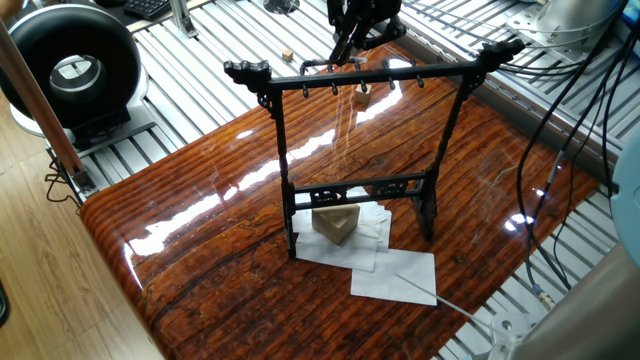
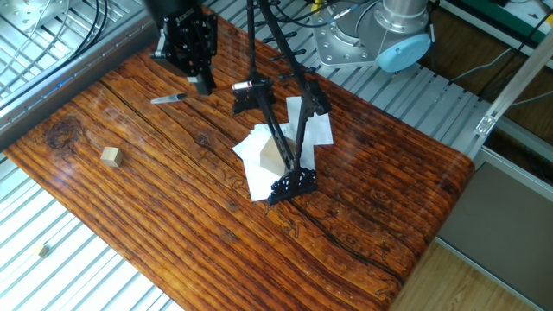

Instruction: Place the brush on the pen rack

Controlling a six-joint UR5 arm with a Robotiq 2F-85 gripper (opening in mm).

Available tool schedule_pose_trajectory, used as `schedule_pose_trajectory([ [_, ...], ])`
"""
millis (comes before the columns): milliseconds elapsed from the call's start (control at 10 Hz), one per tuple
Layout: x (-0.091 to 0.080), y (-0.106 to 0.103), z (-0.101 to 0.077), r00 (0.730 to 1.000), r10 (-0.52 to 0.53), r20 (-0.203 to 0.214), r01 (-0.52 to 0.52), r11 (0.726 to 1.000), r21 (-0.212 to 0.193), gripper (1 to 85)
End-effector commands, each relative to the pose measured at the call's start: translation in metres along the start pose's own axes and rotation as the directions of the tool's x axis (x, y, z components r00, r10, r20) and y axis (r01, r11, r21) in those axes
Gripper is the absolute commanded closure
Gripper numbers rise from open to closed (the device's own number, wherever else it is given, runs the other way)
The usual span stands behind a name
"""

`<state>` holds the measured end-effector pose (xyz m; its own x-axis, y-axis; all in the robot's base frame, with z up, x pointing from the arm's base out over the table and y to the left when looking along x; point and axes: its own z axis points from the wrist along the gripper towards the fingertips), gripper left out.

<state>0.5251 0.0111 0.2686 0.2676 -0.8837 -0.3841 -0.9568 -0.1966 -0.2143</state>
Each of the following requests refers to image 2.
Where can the white paper sheet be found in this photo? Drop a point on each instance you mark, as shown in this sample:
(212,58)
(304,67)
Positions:
(249,147)
(259,187)
(318,130)

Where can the large wooden block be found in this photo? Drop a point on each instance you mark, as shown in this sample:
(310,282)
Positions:
(271,160)

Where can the black metal pen rack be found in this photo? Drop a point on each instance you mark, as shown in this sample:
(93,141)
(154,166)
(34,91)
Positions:
(287,142)

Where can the small wooden cube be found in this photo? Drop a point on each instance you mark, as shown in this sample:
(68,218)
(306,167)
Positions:
(110,156)

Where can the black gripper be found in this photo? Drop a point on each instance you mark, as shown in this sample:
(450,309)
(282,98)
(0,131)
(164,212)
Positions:
(188,41)

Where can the grey robot base column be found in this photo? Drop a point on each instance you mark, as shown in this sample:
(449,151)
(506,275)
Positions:
(403,13)

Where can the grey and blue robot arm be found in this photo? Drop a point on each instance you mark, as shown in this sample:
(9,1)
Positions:
(173,5)

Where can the thin calligraphy brush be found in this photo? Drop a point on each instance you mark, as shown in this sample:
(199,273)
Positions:
(168,99)

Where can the green board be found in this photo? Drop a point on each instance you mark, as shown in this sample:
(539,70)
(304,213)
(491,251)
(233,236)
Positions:
(531,13)

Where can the tiny yellow cube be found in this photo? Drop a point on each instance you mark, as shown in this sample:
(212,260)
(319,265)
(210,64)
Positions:
(43,250)

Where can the white aluminium frame post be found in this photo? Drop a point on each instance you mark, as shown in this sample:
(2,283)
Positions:
(518,79)

